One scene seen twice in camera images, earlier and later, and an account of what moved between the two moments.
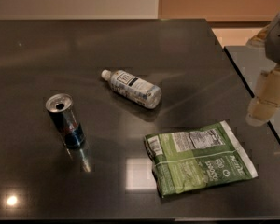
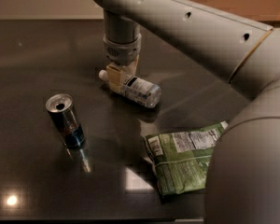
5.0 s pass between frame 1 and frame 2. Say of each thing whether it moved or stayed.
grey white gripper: moved
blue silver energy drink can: stayed
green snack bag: stayed
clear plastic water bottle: stayed
